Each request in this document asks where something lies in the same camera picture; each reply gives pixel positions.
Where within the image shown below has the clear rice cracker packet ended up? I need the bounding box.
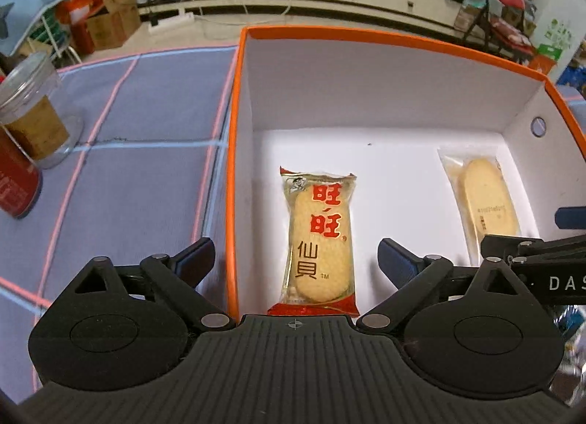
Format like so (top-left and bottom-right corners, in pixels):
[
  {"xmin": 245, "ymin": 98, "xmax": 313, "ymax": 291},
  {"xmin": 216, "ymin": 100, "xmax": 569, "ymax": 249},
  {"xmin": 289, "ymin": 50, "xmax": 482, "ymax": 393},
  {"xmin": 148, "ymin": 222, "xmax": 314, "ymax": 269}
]
[{"xmin": 438, "ymin": 147, "xmax": 520, "ymax": 266}]

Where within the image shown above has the red rice cracker packet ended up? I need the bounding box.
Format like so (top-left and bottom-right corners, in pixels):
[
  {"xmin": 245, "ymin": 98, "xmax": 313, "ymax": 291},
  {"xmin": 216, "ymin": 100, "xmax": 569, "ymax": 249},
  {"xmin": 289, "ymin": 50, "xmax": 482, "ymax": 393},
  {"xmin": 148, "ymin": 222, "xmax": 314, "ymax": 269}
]
[{"xmin": 268, "ymin": 168, "xmax": 359, "ymax": 318}]

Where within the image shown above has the blue plaid tablecloth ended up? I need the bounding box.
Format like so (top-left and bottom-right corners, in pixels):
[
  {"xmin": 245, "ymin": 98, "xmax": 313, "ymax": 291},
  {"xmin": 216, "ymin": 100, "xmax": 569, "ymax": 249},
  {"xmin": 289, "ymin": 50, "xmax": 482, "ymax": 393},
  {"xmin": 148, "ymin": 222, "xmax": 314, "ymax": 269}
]
[{"xmin": 1, "ymin": 46, "xmax": 236, "ymax": 401}]

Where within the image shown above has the orange storage box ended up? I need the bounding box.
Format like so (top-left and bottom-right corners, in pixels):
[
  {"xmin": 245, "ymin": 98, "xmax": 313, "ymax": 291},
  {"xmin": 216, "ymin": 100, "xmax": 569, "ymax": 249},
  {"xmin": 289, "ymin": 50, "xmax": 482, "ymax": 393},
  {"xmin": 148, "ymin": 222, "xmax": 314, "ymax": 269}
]
[{"xmin": 226, "ymin": 26, "xmax": 585, "ymax": 317}]

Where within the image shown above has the red soda can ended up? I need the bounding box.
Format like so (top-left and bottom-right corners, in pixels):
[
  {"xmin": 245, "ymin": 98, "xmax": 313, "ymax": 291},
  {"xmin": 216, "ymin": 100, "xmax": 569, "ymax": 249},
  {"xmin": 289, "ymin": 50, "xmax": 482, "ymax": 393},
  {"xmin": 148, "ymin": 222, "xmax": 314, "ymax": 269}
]
[{"xmin": 0, "ymin": 126, "xmax": 43, "ymax": 218}]

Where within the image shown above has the clear plastic jar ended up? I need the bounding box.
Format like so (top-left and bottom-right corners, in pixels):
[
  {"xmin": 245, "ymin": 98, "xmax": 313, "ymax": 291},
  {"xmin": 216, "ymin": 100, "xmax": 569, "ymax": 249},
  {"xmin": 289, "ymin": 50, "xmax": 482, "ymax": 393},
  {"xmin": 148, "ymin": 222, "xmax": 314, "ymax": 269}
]
[{"xmin": 1, "ymin": 52, "xmax": 85, "ymax": 169}]

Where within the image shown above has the white fridge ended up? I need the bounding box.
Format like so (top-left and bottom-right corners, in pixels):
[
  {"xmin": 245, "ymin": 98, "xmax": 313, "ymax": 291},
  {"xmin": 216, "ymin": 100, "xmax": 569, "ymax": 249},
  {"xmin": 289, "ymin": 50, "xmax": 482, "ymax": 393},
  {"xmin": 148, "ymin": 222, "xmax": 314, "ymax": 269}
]
[{"xmin": 531, "ymin": 0, "xmax": 585, "ymax": 82}]

